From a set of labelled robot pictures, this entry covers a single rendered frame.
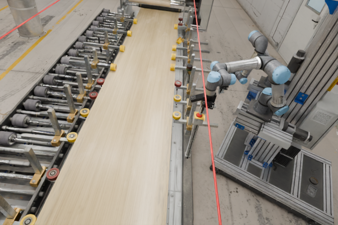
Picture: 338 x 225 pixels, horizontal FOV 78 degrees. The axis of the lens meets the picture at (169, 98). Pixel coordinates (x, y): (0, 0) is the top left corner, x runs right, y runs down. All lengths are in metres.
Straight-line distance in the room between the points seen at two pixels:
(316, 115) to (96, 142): 1.85
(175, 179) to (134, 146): 0.47
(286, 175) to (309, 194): 0.26
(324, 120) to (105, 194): 1.85
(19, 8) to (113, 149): 4.14
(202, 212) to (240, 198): 0.48
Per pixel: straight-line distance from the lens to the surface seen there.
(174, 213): 1.80
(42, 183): 1.76
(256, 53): 2.16
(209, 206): 2.58
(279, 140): 2.08
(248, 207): 2.73
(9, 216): 1.68
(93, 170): 1.64
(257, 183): 2.64
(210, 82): 1.34
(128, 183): 1.57
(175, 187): 1.89
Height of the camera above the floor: 2.30
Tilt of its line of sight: 41 degrees down
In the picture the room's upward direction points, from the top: 8 degrees clockwise
